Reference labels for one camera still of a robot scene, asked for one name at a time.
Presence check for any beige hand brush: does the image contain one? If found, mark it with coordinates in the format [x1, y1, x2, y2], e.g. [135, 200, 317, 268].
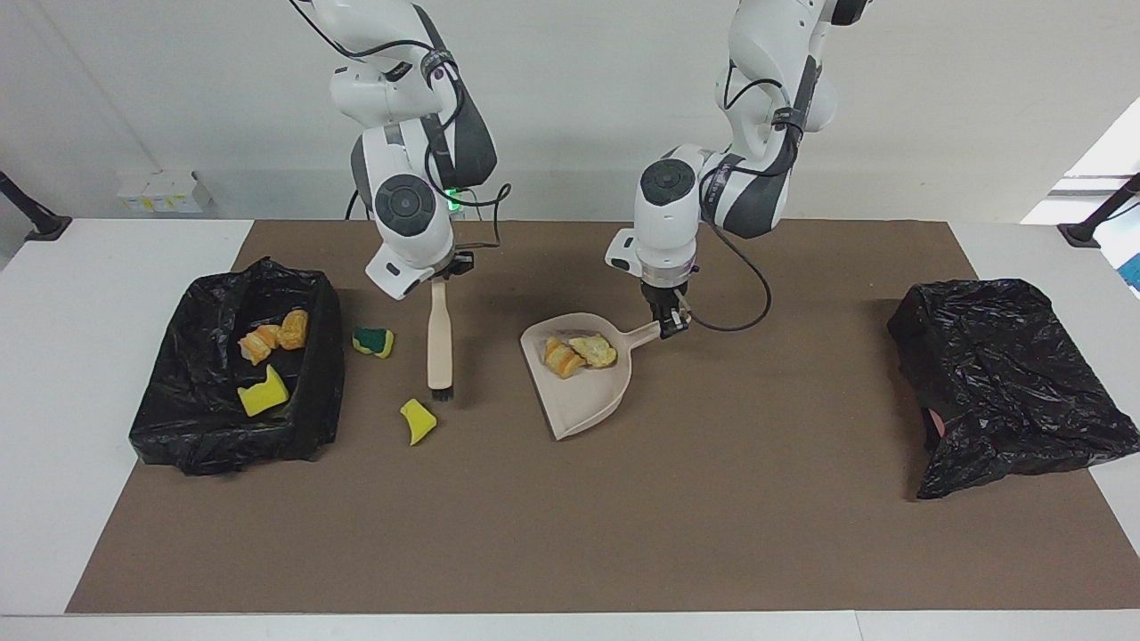
[427, 281, 454, 401]

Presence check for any pale bread piece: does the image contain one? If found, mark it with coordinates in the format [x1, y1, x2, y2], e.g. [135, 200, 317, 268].
[570, 334, 618, 369]

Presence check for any beige plastic dustpan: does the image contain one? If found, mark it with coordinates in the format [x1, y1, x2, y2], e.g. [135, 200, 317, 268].
[520, 313, 664, 442]

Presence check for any orange striped croissant piece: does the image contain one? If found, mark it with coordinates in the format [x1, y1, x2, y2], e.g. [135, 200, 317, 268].
[239, 325, 282, 366]
[543, 337, 586, 380]

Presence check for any plain yellow sponge piece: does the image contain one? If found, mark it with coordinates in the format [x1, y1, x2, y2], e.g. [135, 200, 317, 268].
[399, 398, 438, 447]

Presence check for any open black bag lined bin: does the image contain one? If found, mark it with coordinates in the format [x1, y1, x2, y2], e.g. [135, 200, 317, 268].
[129, 257, 346, 476]

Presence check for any crumpled black bag over bin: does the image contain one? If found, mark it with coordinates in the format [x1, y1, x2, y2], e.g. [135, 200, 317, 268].
[888, 279, 1140, 500]

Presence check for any brown table mat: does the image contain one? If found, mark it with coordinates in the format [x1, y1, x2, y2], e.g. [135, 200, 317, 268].
[65, 220, 1140, 615]

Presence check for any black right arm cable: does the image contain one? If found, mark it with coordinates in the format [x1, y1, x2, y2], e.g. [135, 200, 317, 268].
[289, 0, 513, 252]

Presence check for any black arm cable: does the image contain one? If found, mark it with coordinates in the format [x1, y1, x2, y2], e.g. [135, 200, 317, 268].
[699, 58, 804, 333]
[289, 0, 513, 252]

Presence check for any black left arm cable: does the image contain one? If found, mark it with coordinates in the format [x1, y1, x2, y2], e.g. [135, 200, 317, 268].
[699, 58, 804, 333]

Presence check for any white labelled wall box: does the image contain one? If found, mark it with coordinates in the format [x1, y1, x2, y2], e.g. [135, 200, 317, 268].
[116, 171, 215, 215]

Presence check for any black camera stand pole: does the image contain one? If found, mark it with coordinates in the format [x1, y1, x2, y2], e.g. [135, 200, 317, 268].
[1058, 174, 1140, 248]
[0, 171, 72, 242]

